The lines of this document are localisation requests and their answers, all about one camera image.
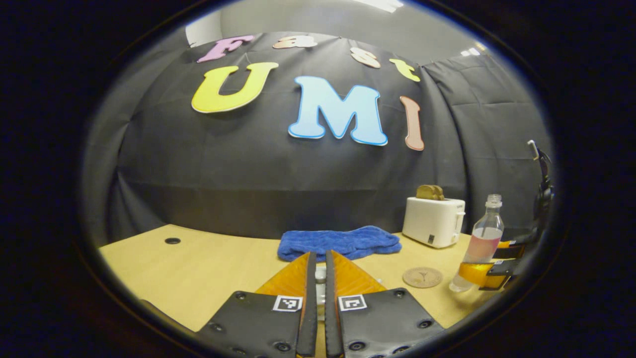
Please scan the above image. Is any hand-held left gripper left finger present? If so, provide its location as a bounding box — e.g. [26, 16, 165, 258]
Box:
[195, 251, 319, 358]

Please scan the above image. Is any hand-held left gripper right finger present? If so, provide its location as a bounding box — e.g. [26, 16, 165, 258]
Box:
[324, 250, 446, 358]

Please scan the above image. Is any clear plastic water bottle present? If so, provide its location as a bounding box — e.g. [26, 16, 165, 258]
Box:
[450, 194, 505, 293]

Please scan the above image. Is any round wooden coaster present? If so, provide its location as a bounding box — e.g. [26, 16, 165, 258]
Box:
[402, 267, 443, 289]

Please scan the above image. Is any blue towel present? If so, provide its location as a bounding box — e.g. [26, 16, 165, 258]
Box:
[277, 225, 402, 263]

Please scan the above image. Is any white toaster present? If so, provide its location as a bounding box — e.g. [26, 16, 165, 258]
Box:
[402, 196, 466, 249]

